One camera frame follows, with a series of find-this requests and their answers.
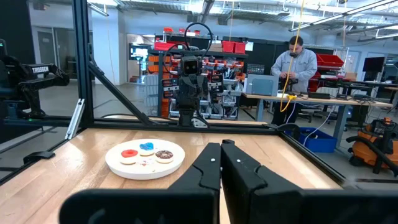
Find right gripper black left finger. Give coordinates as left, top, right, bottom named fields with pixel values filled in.
left=167, top=142, right=222, bottom=191

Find black left wrist camera cable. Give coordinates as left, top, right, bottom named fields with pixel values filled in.
left=162, top=22, right=215, bottom=78

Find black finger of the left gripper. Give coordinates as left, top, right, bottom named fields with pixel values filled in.
left=191, top=77, right=200, bottom=105
left=183, top=77, right=193, bottom=105

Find parts shelf rack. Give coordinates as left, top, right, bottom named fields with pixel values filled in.
left=146, top=27, right=249, bottom=121

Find large red bin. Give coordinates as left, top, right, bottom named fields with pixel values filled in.
left=315, top=53, right=345, bottom=69

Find white round plate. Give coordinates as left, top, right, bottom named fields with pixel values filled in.
left=104, top=138, right=187, bottom=181

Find black frame clamp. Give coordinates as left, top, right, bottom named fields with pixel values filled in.
left=275, top=123, right=301, bottom=141
left=22, top=151, right=57, bottom=165

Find small white sprinkled donut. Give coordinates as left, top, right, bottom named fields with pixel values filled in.
left=136, top=156, right=157, bottom=174

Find person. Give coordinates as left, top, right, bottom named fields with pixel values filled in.
left=269, top=35, right=318, bottom=126

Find orange shop vacuum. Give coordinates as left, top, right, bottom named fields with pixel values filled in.
left=346, top=116, right=398, bottom=177

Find wooden workbench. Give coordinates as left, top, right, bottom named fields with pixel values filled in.
left=241, top=92, right=394, bottom=147

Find yellow cable with plug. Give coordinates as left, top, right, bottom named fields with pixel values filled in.
left=279, top=0, right=306, bottom=113

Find glowing blue screen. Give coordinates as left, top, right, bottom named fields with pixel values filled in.
left=128, top=43, right=150, bottom=62

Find small blue donut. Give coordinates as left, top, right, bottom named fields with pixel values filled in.
left=138, top=142, right=155, bottom=157

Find white cable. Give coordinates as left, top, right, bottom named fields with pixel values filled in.
left=303, top=104, right=336, bottom=147

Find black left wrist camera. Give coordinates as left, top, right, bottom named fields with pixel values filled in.
left=181, top=55, right=200, bottom=76

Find silver metal bracket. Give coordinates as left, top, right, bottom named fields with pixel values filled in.
left=64, top=98, right=85, bottom=141

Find black aluminium table frame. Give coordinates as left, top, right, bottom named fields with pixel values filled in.
left=0, top=0, right=346, bottom=187

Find black monitor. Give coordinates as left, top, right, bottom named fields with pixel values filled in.
left=362, top=56, right=386, bottom=73

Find small chocolate donut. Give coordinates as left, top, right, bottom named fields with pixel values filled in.
left=154, top=149, right=175, bottom=164

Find grey box device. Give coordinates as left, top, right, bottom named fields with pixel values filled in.
left=244, top=73, right=280, bottom=97

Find blue plastic bin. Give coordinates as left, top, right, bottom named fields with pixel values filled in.
left=284, top=126, right=338, bottom=154

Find small red donut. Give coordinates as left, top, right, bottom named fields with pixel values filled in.
left=119, top=149, right=139, bottom=166

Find small red bin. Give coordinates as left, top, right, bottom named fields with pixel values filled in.
left=221, top=40, right=235, bottom=54
left=234, top=41, right=247, bottom=55
left=154, top=41, right=175, bottom=52

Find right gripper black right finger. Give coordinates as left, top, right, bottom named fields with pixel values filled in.
left=220, top=139, right=305, bottom=224

